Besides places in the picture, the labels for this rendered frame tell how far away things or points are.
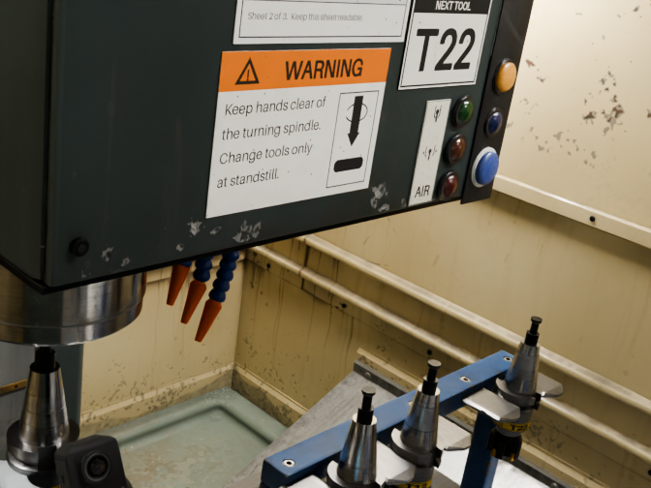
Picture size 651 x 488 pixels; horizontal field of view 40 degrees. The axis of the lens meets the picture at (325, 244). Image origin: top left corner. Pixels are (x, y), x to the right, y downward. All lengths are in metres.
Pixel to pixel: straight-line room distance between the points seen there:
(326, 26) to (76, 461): 0.38
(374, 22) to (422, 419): 0.54
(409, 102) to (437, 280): 1.10
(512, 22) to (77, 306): 0.42
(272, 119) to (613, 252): 1.04
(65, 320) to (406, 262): 1.17
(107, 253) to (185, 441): 1.63
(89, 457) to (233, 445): 1.42
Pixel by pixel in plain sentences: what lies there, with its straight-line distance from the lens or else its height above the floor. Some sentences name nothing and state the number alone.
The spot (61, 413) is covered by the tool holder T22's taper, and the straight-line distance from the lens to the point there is 0.83.
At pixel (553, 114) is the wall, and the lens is 1.56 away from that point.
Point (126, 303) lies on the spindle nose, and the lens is 0.73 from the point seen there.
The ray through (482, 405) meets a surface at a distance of 1.19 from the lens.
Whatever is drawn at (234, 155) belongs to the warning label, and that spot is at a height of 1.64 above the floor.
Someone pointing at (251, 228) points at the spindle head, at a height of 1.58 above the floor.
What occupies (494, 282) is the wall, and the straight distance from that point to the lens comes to 1.68.
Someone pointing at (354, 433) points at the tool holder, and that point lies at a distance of 0.95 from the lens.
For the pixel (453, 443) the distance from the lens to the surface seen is 1.09.
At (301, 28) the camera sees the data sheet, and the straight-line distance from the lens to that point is 0.58.
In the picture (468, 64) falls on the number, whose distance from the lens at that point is 0.73.
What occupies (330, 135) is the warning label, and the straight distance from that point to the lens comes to 0.62.
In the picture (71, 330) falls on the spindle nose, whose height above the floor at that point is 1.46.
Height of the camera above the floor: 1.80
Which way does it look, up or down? 21 degrees down
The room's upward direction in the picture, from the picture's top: 9 degrees clockwise
